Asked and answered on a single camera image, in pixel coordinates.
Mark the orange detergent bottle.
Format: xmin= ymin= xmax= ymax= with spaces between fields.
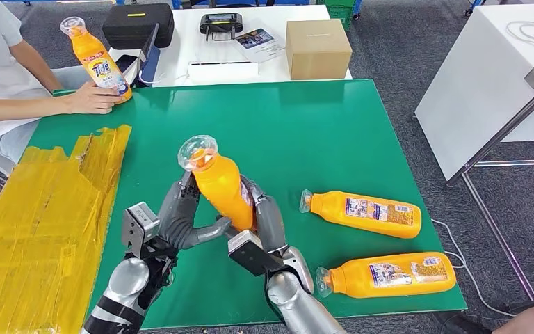
xmin=60 ymin=16 xmax=134 ymax=104
xmin=177 ymin=134 xmax=255 ymax=232
xmin=299 ymin=189 xmax=423 ymax=239
xmin=315 ymin=251 xmax=458 ymax=300

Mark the black remote controller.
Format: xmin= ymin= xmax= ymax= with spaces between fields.
xmin=199 ymin=13 xmax=244 ymax=42

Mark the printed booklet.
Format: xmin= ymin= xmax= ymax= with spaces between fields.
xmin=234 ymin=27 xmax=286 ymax=64

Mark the green plastic crate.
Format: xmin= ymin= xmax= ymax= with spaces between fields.
xmin=316 ymin=0 xmax=363 ymax=31

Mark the flat white box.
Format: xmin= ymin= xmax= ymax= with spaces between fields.
xmin=187 ymin=61 xmax=259 ymax=86

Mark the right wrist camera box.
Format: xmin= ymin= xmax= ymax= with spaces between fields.
xmin=227 ymin=229 xmax=286 ymax=278

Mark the person's right hand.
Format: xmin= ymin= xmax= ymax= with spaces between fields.
xmin=66 ymin=81 xmax=123 ymax=116

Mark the large white table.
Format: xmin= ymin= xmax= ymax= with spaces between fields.
xmin=414 ymin=5 xmax=534 ymax=183

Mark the tablet with blue cover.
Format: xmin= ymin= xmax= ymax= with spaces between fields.
xmin=131 ymin=23 xmax=162 ymax=88

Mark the brown cardboard box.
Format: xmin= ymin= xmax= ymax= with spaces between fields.
xmin=285 ymin=19 xmax=353 ymax=81

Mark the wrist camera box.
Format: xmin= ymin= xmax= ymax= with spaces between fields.
xmin=227 ymin=229 xmax=286 ymax=278
xmin=122 ymin=202 xmax=161 ymax=255

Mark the green work table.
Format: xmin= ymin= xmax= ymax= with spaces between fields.
xmin=27 ymin=79 xmax=468 ymax=332

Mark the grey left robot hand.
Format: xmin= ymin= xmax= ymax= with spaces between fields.
xmin=157 ymin=171 xmax=234 ymax=252

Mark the black smartphone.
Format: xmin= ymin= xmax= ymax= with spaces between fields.
xmin=116 ymin=54 xmax=139 ymax=74

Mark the thin white power cable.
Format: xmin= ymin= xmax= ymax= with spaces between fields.
xmin=432 ymin=220 xmax=518 ymax=320

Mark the black zip case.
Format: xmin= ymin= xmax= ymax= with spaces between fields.
xmin=102 ymin=3 xmax=176 ymax=50

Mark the grey metal table frame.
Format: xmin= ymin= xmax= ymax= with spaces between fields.
xmin=446 ymin=95 xmax=534 ymax=303

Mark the white desk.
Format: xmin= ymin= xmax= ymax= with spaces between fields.
xmin=126 ymin=4 xmax=353 ymax=89

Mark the blue metal rack leg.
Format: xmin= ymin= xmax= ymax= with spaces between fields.
xmin=464 ymin=0 xmax=488 ymax=18

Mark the blue metal rack frame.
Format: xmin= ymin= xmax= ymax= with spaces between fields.
xmin=171 ymin=0 xmax=312 ymax=8

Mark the yellow taped cardboard sheet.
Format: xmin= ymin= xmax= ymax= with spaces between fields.
xmin=0 ymin=124 xmax=133 ymax=334

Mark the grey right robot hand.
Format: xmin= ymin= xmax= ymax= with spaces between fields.
xmin=241 ymin=174 xmax=289 ymax=257

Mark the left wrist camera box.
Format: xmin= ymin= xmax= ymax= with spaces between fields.
xmin=122 ymin=202 xmax=161 ymax=255

